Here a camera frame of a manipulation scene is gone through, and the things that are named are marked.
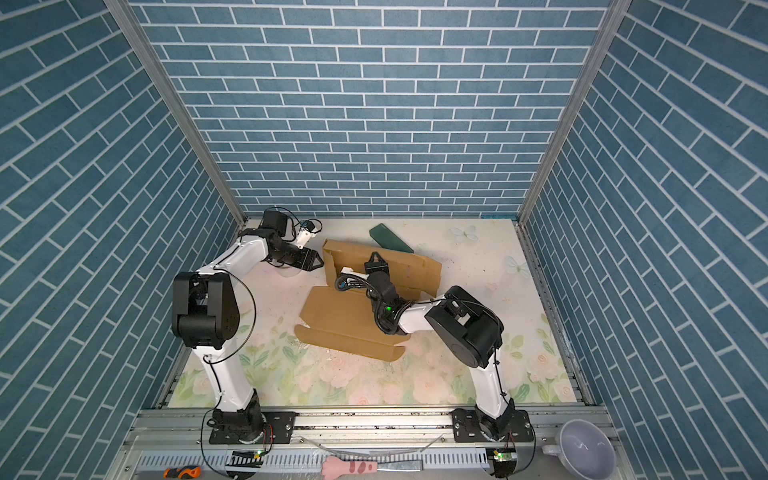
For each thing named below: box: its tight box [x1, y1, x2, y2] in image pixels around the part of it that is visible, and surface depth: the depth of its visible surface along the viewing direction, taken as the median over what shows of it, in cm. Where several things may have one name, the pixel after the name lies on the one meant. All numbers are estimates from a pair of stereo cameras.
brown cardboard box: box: [294, 240, 442, 362], surface depth 93 cm
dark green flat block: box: [369, 223, 414, 253], surface depth 117 cm
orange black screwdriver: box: [163, 465, 202, 479], surface depth 68 cm
